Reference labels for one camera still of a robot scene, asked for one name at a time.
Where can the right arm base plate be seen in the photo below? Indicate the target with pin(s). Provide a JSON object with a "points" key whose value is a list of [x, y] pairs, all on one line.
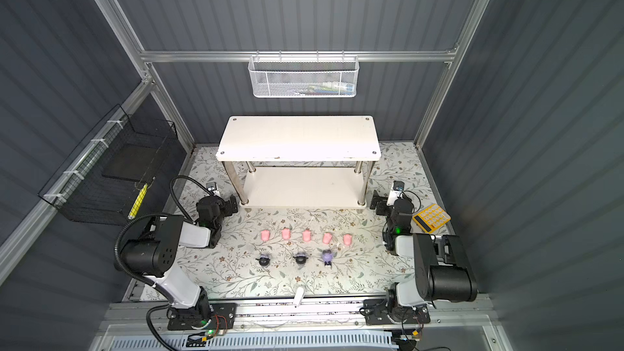
{"points": [[377, 312]]}

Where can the black wire basket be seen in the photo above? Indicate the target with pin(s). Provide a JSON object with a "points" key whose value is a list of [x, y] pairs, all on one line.
{"points": [[100, 184]]}

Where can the white cylinder on rail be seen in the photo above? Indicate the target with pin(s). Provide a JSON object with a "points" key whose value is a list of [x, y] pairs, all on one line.
{"points": [[299, 295]]}

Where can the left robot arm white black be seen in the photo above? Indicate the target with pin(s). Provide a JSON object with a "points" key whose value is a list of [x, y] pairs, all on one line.
{"points": [[151, 258]]}

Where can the white ventilated cover strip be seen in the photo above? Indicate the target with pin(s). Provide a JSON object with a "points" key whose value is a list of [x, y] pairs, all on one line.
{"points": [[330, 340]]}

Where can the light purple toy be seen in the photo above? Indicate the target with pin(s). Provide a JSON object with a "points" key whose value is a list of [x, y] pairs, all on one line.
{"points": [[327, 257]]}

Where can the yellow calculator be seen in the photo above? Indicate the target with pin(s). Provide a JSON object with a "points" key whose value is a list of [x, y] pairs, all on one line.
{"points": [[431, 218]]}

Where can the markers in white basket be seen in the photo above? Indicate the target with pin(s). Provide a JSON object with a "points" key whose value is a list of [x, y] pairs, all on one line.
{"points": [[339, 89]]}

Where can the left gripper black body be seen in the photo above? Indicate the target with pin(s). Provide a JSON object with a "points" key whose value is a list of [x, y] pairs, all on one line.
{"points": [[227, 205]]}

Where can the white wire mesh basket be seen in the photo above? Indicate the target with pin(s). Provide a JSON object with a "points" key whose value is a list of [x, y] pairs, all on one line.
{"points": [[275, 79]]}

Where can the white two-tier shelf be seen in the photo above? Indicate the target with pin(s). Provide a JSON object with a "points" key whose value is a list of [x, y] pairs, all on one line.
{"points": [[300, 161]]}

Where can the yellow marker in basket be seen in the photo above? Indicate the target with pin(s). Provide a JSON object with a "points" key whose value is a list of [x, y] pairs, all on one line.
{"points": [[138, 202]]}

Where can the dark purple toy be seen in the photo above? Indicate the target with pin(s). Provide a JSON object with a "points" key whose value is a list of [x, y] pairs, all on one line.
{"points": [[263, 260], [300, 258]]}

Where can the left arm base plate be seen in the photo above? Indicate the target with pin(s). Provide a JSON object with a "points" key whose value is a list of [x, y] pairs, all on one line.
{"points": [[220, 316]]}

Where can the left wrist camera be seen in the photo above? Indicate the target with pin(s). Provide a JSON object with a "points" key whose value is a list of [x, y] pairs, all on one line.
{"points": [[212, 187]]}

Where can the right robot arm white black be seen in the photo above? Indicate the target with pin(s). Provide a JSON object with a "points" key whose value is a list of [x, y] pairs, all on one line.
{"points": [[442, 271]]}

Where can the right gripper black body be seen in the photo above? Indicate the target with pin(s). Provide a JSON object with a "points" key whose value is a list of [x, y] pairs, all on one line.
{"points": [[385, 205]]}

